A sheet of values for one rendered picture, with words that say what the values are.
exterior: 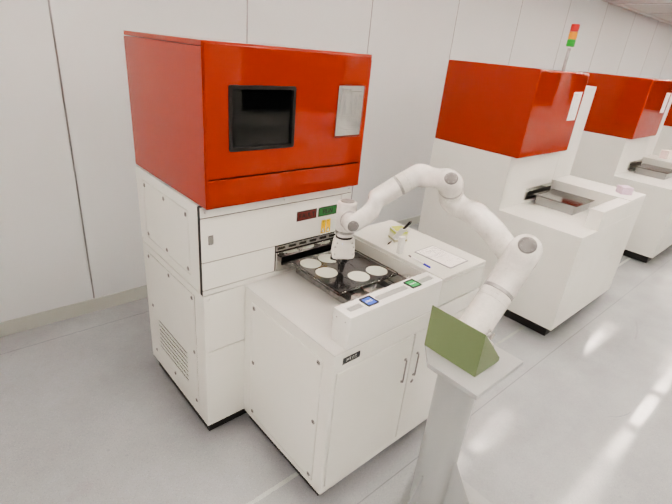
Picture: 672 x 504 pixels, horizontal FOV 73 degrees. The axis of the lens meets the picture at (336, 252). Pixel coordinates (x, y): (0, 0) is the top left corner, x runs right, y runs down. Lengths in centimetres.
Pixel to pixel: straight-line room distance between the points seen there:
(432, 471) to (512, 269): 91
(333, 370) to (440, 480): 72
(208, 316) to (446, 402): 105
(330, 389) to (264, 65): 123
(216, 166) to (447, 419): 131
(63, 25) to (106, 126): 57
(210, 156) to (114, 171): 160
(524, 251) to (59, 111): 260
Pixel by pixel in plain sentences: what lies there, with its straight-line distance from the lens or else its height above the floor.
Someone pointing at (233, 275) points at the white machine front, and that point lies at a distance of 204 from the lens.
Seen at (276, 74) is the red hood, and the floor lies 172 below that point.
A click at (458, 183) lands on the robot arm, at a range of 187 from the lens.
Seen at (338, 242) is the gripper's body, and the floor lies 106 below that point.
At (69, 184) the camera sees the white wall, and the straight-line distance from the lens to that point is 325.
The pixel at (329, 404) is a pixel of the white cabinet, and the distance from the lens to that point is 183.
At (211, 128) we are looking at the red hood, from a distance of 173.
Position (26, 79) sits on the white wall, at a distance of 311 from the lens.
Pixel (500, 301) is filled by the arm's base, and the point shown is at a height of 105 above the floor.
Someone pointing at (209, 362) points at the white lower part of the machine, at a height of 46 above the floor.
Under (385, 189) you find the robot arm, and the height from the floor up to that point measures 131.
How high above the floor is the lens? 184
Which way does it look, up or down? 24 degrees down
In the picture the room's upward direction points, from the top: 6 degrees clockwise
